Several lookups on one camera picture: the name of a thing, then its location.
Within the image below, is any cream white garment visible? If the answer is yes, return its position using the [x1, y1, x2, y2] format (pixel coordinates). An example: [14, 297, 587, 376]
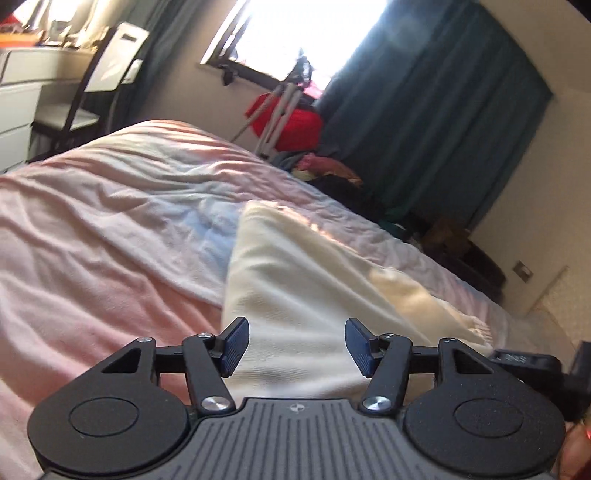
[221, 202, 493, 401]

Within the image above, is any pile of coloured clothes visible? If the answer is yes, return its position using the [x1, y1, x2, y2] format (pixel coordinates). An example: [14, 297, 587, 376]
[271, 151, 412, 241]

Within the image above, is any right hand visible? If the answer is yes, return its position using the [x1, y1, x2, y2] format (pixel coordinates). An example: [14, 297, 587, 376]
[557, 422, 591, 480]

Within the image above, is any white textured pillow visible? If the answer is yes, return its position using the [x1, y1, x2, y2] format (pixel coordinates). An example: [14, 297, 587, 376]
[532, 266, 590, 344]

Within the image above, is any pink bed sheet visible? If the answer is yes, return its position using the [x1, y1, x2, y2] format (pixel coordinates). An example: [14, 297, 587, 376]
[0, 118, 576, 480]

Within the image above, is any brown bag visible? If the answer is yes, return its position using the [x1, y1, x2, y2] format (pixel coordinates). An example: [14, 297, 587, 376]
[422, 218, 471, 257]

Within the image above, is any teal right curtain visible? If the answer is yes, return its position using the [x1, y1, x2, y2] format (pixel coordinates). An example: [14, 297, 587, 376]
[317, 1, 552, 229]

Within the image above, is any teal curtain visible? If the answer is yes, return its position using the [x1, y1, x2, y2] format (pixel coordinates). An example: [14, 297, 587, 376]
[111, 0, 206, 130]
[317, 1, 552, 229]

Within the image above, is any red cloth on stand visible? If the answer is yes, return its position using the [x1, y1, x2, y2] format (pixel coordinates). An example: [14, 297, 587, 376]
[250, 98, 324, 152]

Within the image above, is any black white chair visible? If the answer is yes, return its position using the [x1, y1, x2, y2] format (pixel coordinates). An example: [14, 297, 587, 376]
[30, 22, 149, 162]

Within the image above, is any white desk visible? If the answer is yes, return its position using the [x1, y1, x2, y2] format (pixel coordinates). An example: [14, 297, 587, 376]
[0, 47, 93, 172]

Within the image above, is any white garment steamer stand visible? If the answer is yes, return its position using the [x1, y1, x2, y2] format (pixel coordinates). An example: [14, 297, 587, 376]
[230, 53, 314, 160]

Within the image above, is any teal left curtain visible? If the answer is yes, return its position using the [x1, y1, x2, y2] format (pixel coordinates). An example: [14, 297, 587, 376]
[111, 0, 206, 130]

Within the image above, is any metal wall socket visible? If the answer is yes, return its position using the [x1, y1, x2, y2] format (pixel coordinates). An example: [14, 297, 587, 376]
[513, 261, 533, 283]

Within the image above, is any window with dark frame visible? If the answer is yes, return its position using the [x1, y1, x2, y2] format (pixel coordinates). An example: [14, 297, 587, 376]
[201, 1, 389, 90]

